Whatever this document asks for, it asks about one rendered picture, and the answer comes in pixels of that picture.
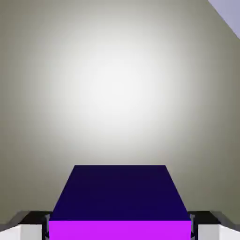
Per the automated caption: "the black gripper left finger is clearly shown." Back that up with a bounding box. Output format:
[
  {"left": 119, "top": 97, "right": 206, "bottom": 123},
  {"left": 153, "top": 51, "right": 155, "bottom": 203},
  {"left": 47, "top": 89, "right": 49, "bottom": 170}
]
[{"left": 0, "top": 210, "right": 53, "bottom": 240}]

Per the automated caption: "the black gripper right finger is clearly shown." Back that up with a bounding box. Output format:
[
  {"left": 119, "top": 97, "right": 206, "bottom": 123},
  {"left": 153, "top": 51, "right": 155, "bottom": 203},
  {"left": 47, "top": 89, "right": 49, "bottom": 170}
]
[{"left": 187, "top": 210, "right": 240, "bottom": 240}]

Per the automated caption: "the small purple cube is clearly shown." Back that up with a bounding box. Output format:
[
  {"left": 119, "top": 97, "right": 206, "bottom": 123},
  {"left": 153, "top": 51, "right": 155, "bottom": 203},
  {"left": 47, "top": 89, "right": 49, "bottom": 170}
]
[{"left": 48, "top": 165, "right": 193, "bottom": 240}]

